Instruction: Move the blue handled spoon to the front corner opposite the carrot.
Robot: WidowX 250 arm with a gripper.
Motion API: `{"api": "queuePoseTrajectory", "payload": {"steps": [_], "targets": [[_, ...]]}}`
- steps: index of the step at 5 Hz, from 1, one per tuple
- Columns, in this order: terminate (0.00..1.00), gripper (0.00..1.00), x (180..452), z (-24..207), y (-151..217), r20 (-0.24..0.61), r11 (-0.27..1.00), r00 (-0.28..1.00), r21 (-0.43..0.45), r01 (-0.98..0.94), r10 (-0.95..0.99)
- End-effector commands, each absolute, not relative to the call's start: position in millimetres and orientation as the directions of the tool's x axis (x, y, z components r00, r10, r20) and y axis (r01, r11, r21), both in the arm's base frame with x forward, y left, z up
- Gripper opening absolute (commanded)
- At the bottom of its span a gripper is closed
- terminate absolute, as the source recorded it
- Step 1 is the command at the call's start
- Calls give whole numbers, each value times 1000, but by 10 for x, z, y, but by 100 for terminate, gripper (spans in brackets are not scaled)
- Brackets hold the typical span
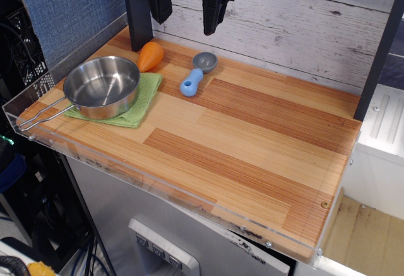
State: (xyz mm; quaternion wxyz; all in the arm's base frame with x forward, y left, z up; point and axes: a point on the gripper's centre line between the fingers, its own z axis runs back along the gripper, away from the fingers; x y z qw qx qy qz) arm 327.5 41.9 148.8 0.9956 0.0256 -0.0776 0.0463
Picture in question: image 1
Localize dark right support post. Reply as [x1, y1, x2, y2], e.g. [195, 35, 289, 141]
[353, 0, 403, 121]

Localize dark support post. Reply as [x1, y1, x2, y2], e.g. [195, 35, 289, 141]
[125, 0, 153, 52]
[353, 0, 403, 121]

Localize stainless steel cabinet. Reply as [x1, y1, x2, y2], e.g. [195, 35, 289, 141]
[67, 158, 296, 275]

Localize green cloth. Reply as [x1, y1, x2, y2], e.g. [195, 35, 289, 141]
[64, 73, 163, 128]

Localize dark left support post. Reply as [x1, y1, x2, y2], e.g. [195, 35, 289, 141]
[125, 0, 153, 52]

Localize clear acrylic table guard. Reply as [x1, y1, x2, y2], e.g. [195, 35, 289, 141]
[1, 13, 362, 270]

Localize orange toy carrot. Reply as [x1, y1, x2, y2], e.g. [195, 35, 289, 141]
[138, 42, 164, 72]

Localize white ribbed box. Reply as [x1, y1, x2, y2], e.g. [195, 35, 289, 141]
[342, 85, 403, 219]

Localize blue handled grey spoon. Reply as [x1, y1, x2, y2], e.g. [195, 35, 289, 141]
[180, 52, 218, 97]

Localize stainless steel pot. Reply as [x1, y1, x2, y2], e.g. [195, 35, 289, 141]
[18, 56, 141, 131]

